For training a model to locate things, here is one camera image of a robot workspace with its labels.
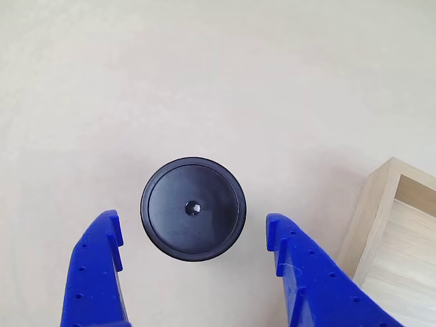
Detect black cylinder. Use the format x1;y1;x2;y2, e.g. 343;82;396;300
140;156;248;264

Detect shallow wooden box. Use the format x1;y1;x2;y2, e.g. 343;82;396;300
334;156;436;327

